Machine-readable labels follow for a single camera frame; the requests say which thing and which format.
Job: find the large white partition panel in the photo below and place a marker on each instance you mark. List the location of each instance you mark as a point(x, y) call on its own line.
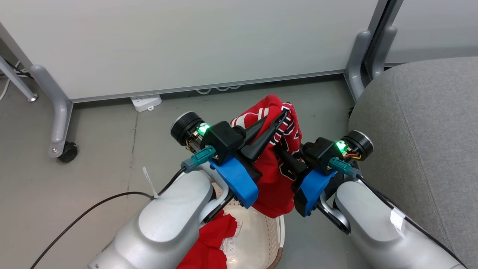
point(186, 41)

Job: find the red jersey with white print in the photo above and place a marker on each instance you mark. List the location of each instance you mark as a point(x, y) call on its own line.
point(274, 186)

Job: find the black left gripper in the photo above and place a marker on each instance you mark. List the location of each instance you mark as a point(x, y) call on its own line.
point(223, 140)

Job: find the grey fabric sofa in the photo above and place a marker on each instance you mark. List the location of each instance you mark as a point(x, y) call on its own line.
point(422, 142)

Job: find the white label on arm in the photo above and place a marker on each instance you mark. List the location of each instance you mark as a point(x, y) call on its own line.
point(398, 222)

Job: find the grey metal table leg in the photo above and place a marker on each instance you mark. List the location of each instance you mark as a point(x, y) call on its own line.
point(16, 82)

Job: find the white plastic laundry basket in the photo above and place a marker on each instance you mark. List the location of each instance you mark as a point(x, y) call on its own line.
point(257, 239)

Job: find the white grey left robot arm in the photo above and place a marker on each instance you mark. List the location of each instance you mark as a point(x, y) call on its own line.
point(168, 224)

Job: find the black caster wheel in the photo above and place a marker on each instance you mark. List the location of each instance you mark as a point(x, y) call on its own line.
point(68, 152)

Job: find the grey partition leg with caster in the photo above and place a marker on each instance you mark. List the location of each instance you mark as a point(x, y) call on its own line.
point(58, 108)

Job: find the plain red garment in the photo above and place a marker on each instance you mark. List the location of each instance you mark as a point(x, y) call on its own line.
point(213, 243)

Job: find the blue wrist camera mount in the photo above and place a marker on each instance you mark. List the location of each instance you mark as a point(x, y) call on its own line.
point(312, 188)
point(239, 179)

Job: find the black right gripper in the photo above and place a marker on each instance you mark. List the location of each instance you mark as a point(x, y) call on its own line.
point(321, 155)

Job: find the narrow white partition panel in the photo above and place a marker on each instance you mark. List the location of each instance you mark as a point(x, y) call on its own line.
point(437, 30)

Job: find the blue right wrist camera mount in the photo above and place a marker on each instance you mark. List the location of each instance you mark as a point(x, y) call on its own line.
point(312, 188)

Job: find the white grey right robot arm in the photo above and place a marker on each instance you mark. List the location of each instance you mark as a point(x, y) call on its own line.
point(373, 228)

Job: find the white power strip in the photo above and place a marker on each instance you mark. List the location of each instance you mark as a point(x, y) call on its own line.
point(145, 102)

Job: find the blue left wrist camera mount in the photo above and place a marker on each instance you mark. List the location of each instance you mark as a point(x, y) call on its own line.
point(239, 179)

